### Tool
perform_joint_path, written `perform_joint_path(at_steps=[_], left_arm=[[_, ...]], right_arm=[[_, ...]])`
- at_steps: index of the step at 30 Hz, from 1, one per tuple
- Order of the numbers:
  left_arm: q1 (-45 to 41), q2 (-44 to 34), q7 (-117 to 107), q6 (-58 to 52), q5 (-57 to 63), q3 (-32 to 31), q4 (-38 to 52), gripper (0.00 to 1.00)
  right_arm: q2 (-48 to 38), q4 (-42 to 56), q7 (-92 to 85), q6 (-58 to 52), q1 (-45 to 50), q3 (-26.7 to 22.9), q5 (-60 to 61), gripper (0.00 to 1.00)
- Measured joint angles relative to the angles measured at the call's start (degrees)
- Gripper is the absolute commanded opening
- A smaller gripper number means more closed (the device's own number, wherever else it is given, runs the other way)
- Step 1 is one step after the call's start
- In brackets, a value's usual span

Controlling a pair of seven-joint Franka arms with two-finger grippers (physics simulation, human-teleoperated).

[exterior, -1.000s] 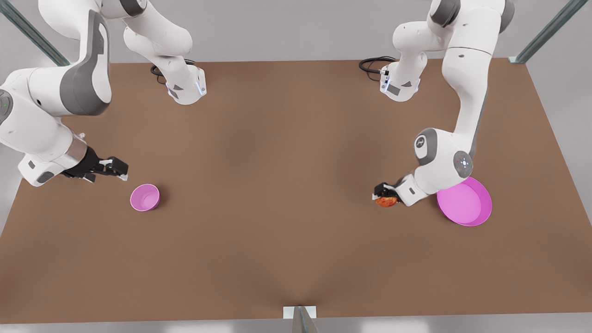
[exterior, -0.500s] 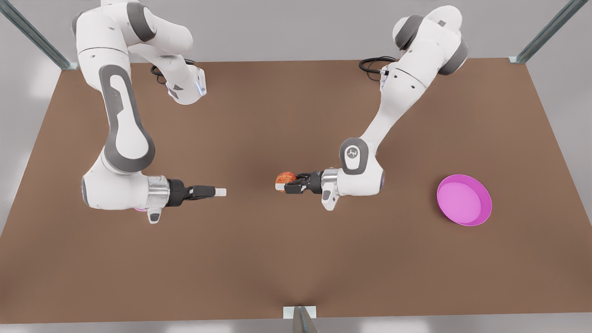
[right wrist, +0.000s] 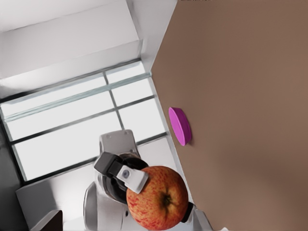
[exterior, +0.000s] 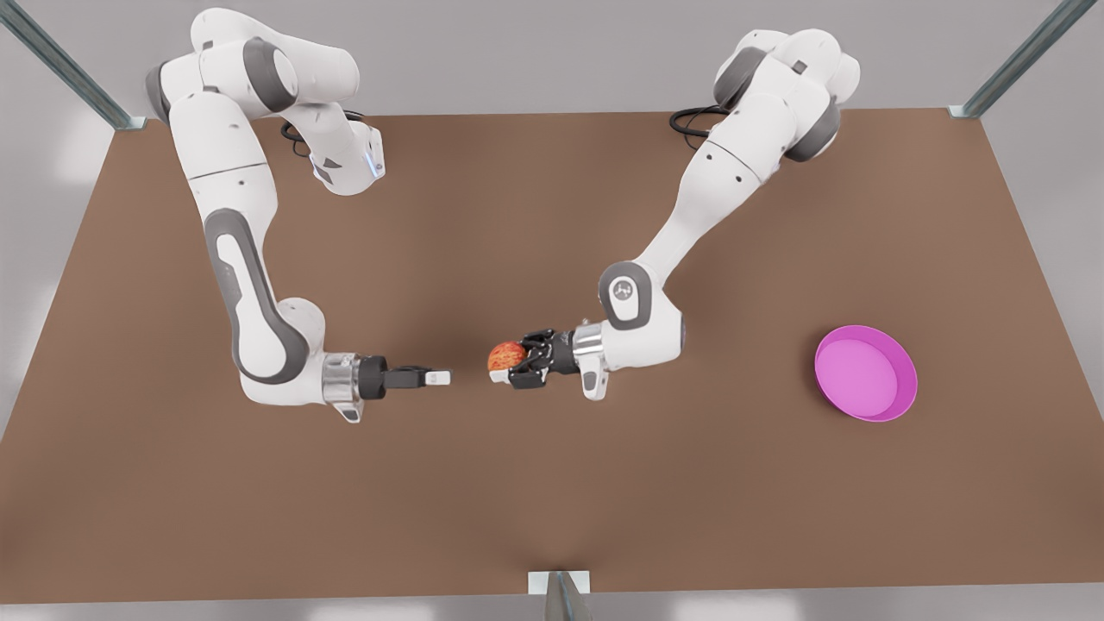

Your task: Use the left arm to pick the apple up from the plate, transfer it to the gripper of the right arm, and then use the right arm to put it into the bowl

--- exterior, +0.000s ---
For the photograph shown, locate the pink plate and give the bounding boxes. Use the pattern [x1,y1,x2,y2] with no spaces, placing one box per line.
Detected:
[814,325,919,423]

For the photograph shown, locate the silver frame post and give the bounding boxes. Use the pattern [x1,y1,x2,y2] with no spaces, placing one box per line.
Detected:
[947,0,1099,120]
[528,570,593,621]
[0,0,147,131]

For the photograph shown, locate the black cable loop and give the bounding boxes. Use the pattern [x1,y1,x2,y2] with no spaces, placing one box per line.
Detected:
[669,104,731,151]
[280,110,366,159]

